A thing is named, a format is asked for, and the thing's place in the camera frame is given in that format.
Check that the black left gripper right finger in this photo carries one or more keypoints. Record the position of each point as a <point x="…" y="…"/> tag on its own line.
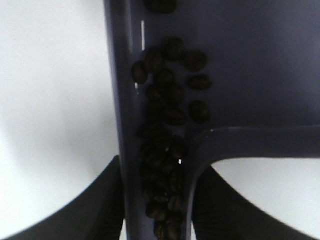
<point x="221" y="213"/>

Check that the purple plastic dustpan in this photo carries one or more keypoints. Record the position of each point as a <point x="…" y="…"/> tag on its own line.
<point x="266" y="101"/>

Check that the pile of coffee beans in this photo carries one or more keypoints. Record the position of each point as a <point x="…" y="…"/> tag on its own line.
<point x="172" y="67"/>

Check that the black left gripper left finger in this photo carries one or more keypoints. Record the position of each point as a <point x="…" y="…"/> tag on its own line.
<point x="57" y="202"/>

